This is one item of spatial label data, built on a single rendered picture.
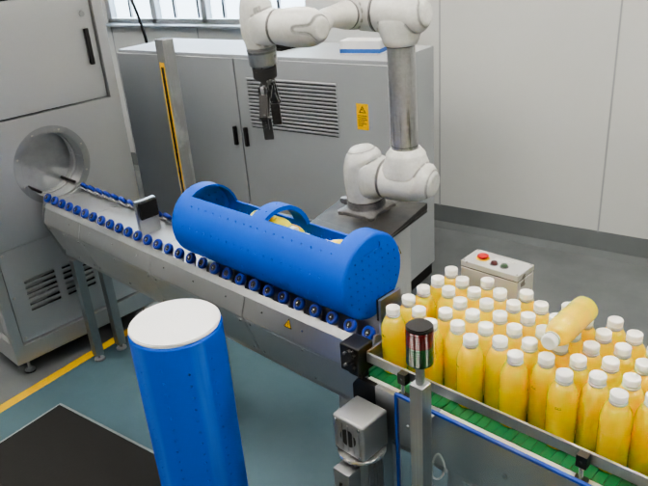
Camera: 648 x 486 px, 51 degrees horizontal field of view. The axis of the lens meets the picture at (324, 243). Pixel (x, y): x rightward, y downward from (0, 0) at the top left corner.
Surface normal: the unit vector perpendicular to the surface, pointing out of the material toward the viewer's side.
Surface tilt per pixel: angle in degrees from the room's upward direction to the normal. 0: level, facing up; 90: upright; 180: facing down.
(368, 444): 90
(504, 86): 90
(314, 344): 71
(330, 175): 90
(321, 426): 0
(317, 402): 0
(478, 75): 90
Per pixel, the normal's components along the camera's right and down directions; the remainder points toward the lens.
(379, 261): 0.72, 0.24
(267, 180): -0.57, 0.38
